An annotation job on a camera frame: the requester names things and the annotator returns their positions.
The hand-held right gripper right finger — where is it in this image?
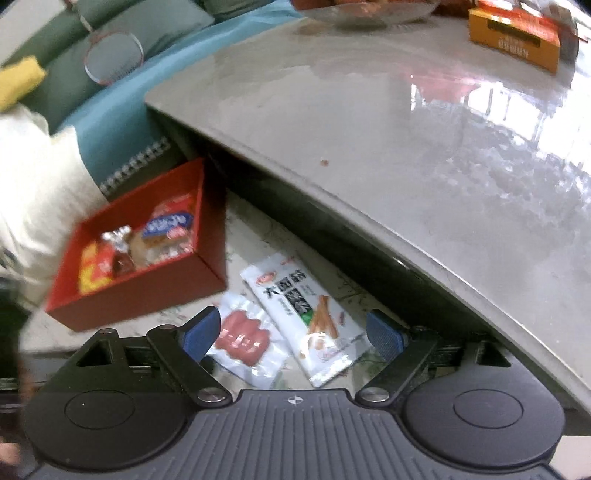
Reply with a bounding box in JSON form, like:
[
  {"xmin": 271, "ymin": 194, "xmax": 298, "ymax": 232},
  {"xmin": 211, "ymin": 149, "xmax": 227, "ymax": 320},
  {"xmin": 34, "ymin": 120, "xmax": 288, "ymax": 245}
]
[{"xmin": 355, "ymin": 309, "xmax": 546, "ymax": 407}]

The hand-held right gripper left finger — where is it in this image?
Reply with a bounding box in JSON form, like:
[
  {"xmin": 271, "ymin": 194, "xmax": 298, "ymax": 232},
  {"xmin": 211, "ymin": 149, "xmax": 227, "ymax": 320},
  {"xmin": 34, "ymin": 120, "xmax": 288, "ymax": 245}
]
[{"xmin": 39, "ymin": 307, "xmax": 234, "ymax": 408}]

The clear sausage packet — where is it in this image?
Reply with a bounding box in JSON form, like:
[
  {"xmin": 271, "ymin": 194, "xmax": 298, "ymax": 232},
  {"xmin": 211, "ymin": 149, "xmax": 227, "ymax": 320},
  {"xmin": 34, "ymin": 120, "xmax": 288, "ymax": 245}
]
[{"xmin": 205, "ymin": 293, "xmax": 289, "ymax": 391}]

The red cardboard box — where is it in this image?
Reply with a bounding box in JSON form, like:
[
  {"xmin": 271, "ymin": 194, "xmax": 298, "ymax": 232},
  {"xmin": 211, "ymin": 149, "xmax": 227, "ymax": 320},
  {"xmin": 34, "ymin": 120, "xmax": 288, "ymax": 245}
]
[{"xmin": 45, "ymin": 157, "xmax": 228, "ymax": 333}]

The bread packet blue label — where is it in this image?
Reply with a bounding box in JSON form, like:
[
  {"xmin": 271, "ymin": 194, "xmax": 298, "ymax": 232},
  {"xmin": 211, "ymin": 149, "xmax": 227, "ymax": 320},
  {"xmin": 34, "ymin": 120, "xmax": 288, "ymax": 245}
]
[{"xmin": 128, "ymin": 191, "xmax": 198, "ymax": 268}]

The silver foil snack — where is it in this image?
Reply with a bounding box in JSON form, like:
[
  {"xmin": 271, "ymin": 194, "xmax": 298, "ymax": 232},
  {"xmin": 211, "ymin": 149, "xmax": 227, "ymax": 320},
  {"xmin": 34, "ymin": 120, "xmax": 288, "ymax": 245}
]
[{"xmin": 100, "ymin": 225, "xmax": 137, "ymax": 278}]

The red yellow gummy packet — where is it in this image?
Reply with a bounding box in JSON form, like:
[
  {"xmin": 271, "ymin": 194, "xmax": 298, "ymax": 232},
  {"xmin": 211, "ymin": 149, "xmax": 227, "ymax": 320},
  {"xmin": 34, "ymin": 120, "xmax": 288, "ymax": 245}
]
[{"xmin": 78, "ymin": 242, "xmax": 116, "ymax": 296}]

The white stick snack packet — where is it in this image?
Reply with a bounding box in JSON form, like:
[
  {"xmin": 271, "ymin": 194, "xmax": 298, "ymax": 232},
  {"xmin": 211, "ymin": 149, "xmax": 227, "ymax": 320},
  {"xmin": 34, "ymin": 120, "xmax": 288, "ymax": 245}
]
[{"xmin": 240, "ymin": 253, "xmax": 377, "ymax": 388}]

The grey glossy table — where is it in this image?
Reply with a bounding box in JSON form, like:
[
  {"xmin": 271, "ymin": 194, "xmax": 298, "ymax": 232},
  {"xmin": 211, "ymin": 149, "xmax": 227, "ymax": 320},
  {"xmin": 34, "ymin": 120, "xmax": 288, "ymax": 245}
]
[{"xmin": 144, "ymin": 0, "xmax": 591, "ymax": 437}]

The white cloth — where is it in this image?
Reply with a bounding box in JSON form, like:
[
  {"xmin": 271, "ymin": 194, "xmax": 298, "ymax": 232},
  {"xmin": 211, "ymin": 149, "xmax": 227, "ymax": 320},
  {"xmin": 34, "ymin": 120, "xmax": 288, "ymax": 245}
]
[{"xmin": 0, "ymin": 104, "xmax": 112, "ymax": 296}]

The blue blanket patterned trim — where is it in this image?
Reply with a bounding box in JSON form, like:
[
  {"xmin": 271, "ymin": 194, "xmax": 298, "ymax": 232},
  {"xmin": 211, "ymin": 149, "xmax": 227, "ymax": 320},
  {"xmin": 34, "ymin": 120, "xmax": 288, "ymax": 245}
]
[{"xmin": 58, "ymin": 0, "xmax": 324, "ymax": 195}]

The green cushion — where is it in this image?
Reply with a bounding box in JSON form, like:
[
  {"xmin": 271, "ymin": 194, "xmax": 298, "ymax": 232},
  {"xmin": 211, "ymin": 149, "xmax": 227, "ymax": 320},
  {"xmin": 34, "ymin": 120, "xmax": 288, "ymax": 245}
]
[{"xmin": 0, "ymin": 0, "xmax": 215, "ymax": 134}]

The badminton racket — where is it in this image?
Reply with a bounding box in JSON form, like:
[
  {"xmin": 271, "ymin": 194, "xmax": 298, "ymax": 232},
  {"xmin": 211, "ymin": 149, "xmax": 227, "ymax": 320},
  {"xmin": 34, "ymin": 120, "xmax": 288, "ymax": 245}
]
[{"xmin": 62, "ymin": 0, "xmax": 146, "ymax": 87}]

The yellow cushion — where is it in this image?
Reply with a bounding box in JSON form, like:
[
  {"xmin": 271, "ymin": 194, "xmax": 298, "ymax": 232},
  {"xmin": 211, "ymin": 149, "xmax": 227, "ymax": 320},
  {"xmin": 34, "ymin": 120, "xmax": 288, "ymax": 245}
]
[{"xmin": 0, "ymin": 55, "xmax": 47, "ymax": 112}]

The yellow orange box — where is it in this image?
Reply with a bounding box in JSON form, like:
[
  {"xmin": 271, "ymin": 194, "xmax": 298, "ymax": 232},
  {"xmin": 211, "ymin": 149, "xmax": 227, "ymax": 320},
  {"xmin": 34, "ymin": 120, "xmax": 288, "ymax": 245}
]
[{"xmin": 467, "ymin": 0, "xmax": 580, "ymax": 75}]

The glass bowl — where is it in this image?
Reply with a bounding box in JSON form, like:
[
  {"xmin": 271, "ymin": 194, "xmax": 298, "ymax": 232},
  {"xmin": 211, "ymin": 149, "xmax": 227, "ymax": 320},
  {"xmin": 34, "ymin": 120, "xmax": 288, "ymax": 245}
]
[{"xmin": 291, "ymin": 0, "xmax": 444, "ymax": 26}]

